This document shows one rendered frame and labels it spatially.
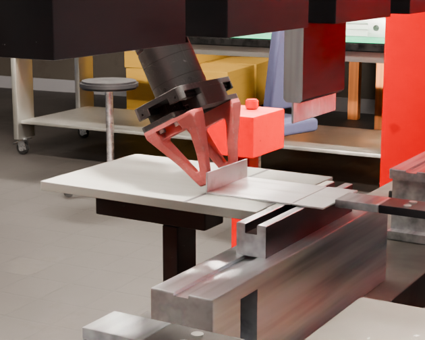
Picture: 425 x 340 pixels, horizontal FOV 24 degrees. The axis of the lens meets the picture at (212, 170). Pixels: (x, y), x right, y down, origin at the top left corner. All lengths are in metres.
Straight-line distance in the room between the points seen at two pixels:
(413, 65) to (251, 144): 1.05
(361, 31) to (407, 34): 3.71
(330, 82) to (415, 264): 0.31
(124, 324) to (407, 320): 0.18
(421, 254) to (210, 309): 0.51
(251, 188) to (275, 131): 1.92
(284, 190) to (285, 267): 0.14
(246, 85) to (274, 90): 2.82
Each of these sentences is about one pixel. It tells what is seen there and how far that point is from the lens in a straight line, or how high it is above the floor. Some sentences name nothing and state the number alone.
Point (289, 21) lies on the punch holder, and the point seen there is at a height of 1.18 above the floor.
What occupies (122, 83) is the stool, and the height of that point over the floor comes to 0.61.
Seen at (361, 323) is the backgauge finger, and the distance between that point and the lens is 0.56.
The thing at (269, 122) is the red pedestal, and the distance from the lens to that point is 2.88.
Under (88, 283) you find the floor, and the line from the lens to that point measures 3.90.
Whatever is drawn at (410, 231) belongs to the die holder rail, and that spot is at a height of 0.89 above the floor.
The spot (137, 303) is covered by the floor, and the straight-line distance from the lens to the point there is 3.67.
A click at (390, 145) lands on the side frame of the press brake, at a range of 1.88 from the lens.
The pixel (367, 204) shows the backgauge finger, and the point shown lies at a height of 1.00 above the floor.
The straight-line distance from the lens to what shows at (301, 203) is 0.95.
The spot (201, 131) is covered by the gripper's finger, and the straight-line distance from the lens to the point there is 0.99.
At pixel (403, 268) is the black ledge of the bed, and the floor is 0.88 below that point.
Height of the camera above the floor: 1.23
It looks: 12 degrees down
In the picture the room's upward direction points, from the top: straight up
